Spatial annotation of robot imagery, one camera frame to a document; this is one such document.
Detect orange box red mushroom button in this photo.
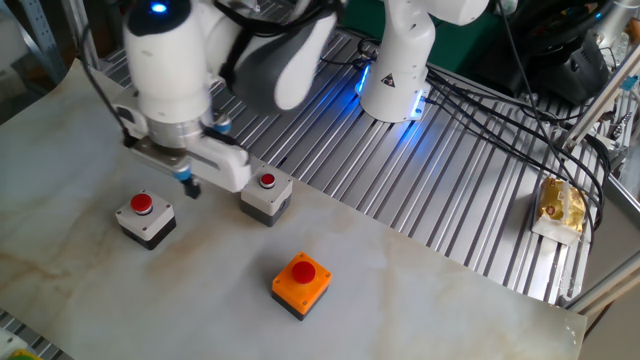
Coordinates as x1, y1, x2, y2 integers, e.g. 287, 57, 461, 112
271, 250, 333, 322

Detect metal wrist bracket blue caps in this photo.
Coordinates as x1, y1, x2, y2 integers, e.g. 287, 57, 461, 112
128, 113, 234, 184

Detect blue metal shelf rack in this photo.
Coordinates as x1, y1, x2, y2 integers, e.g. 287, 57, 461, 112
19, 0, 69, 84

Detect aluminium profile post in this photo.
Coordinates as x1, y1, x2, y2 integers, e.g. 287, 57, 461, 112
62, 0, 101, 71
562, 47, 640, 151
559, 249, 640, 315

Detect yellow snack bag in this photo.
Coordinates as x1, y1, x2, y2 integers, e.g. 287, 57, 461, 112
530, 175, 587, 246

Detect black base cable bundle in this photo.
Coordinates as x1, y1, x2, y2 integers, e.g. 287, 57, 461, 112
319, 27, 609, 236

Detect grey box small green button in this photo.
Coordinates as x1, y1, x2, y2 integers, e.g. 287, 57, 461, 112
0, 330, 27, 357

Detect white grey box red button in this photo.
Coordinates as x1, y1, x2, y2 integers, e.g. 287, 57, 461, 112
238, 167, 294, 228

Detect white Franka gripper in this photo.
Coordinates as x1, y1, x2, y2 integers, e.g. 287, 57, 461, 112
112, 102, 253, 200

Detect white black box red button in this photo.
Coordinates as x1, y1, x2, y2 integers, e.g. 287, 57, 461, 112
114, 189, 177, 251

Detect black steering wheel controller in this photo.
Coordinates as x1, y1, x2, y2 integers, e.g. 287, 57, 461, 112
504, 0, 616, 106

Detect marble pattern table mat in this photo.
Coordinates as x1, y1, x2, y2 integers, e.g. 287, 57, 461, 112
0, 58, 589, 360

